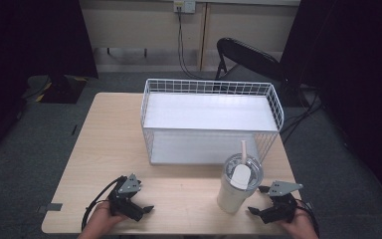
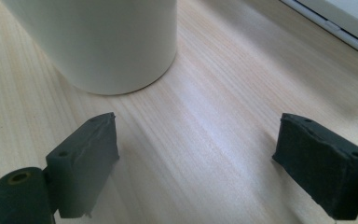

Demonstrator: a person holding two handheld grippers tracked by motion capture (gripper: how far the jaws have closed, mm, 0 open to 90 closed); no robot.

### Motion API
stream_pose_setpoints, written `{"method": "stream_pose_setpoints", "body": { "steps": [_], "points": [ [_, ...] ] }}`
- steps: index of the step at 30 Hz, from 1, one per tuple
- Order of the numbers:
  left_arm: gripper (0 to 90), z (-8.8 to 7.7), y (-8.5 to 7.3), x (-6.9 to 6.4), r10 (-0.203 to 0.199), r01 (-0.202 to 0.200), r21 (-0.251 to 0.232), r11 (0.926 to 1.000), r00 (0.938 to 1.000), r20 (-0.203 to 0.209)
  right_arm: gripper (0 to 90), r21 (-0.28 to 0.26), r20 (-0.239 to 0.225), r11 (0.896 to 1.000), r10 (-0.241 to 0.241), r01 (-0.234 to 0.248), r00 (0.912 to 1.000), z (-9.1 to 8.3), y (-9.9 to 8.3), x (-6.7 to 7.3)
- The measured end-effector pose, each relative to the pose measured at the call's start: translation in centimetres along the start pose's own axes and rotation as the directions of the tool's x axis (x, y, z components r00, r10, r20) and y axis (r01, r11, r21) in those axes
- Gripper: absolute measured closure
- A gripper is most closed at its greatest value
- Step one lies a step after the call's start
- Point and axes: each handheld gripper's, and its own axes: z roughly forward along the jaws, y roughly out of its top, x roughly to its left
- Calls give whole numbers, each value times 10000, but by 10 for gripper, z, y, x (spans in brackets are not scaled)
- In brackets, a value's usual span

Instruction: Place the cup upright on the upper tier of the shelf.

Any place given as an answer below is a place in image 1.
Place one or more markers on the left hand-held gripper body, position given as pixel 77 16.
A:
pixel 123 203

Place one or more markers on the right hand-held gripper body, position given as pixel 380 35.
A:
pixel 280 210

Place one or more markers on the clear-lidded cream tumbler cup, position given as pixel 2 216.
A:
pixel 232 198

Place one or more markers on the cream drinking straw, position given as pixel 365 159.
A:
pixel 243 151

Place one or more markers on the person's right hand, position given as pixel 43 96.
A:
pixel 300 228

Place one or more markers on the person's left hand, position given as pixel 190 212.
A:
pixel 101 220

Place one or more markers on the grey tape strip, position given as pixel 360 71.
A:
pixel 50 207

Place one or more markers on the black stand base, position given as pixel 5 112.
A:
pixel 63 89

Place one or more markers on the black folding chair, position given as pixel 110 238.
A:
pixel 245 53

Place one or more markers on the dark curtain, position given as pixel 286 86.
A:
pixel 354 66
pixel 30 43

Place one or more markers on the white wall socket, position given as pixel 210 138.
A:
pixel 184 6

